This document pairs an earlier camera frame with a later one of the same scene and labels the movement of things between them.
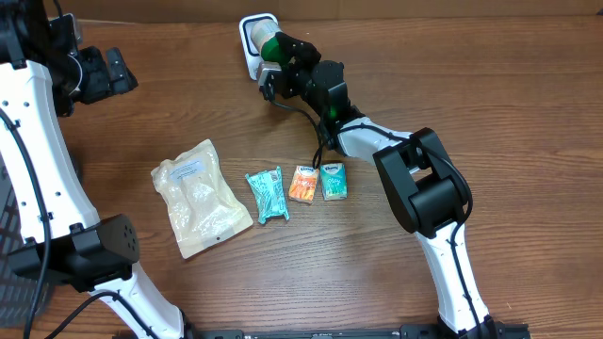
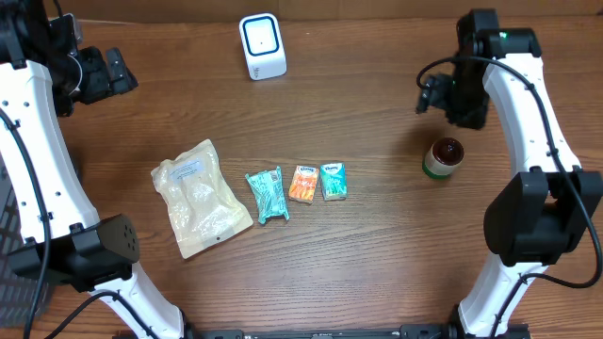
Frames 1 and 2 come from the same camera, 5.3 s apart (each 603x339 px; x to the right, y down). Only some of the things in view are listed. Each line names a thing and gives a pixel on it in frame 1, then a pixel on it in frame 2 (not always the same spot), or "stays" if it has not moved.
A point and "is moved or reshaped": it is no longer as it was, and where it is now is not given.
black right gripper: (305, 55) -> (475, 115)
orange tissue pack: (303, 184) stays
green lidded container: (264, 32) is moved or reshaped
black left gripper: (103, 75) stays
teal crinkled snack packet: (267, 187) stays
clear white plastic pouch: (202, 206) stays
